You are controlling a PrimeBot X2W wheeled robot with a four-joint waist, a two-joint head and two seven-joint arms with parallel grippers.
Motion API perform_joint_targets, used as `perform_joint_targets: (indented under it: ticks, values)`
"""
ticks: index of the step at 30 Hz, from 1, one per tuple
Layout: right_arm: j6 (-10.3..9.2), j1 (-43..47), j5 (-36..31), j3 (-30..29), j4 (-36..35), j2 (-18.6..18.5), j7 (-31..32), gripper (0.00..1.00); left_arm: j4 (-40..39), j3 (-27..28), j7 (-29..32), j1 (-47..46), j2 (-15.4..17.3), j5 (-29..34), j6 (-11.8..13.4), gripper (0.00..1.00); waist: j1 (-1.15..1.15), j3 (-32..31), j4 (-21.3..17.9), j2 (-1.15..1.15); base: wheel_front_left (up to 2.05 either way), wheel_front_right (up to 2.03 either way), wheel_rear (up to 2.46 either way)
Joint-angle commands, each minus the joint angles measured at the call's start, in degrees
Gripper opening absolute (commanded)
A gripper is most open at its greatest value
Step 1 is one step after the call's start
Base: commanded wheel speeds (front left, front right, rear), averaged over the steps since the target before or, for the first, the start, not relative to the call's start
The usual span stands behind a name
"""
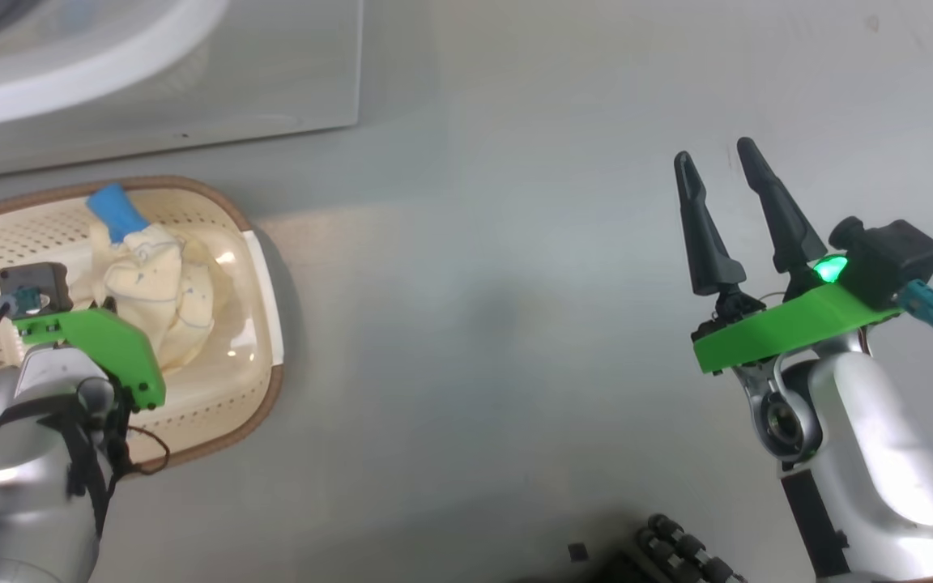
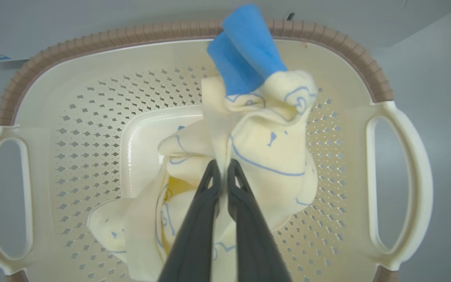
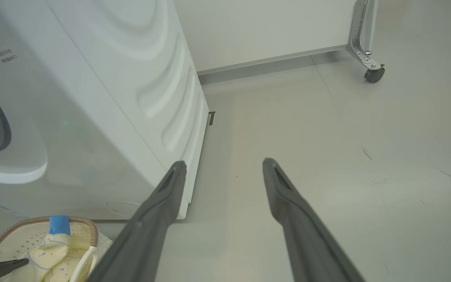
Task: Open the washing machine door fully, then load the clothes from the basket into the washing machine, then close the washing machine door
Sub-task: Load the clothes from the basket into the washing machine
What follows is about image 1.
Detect cream clothes with blue cuffs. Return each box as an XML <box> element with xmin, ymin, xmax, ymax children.
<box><xmin>86</xmin><ymin>184</ymin><xmax>236</xmax><ymax>375</ymax></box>

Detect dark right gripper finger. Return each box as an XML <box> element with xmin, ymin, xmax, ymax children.
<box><xmin>674</xmin><ymin>151</ymin><xmax>747</xmax><ymax>297</ymax></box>
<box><xmin>736</xmin><ymin>137</ymin><xmax>829</xmax><ymax>292</ymax></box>

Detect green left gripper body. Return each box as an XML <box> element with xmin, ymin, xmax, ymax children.
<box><xmin>13</xmin><ymin>308</ymin><xmax>166</xmax><ymax>410</ymax></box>

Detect white washing machine body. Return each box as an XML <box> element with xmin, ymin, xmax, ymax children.
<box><xmin>0</xmin><ymin>0</ymin><xmax>364</xmax><ymax>183</ymax></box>

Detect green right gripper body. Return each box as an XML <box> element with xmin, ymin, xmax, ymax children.
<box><xmin>692</xmin><ymin>255</ymin><xmax>905</xmax><ymax>375</ymax></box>

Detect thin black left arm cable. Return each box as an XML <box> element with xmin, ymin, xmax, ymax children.
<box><xmin>102</xmin><ymin>405</ymin><xmax>172</xmax><ymax>479</ymax></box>

